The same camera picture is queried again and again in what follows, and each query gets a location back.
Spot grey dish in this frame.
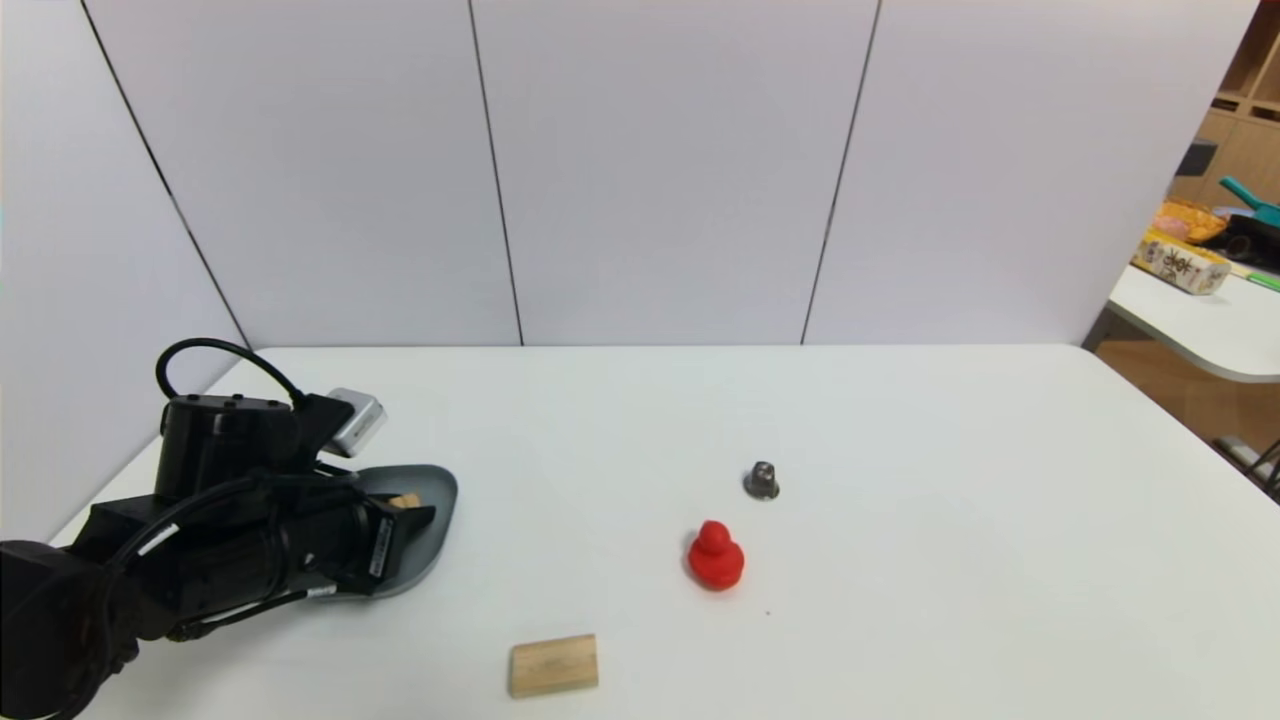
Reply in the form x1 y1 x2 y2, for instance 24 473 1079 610
335 464 460 601

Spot large rectangular wooden block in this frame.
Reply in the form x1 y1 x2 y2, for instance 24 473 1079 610
509 634 600 699

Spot red rubber duck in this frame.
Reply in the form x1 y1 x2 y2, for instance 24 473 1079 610
687 520 746 591

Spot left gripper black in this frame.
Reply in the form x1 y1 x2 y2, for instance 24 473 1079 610
280 492 437 597

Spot orange woven basket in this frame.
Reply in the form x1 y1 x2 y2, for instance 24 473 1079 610
1152 199 1227 244

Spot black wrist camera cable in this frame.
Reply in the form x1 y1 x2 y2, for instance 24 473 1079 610
154 337 307 407

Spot teal handled tool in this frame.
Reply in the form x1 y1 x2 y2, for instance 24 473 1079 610
1218 177 1280 227

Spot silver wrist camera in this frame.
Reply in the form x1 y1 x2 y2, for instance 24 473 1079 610
326 387 388 459

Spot wooden shelf unit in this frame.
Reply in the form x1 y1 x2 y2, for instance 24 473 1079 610
1166 0 1280 209

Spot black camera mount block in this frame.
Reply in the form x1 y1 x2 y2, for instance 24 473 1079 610
157 392 353 501

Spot white side table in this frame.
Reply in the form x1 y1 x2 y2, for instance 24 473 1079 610
1106 262 1280 385

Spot printed cardboard box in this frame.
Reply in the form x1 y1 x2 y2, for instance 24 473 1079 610
1131 230 1231 296

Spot black object on side table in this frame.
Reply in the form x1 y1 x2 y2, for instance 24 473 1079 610
1206 215 1280 275

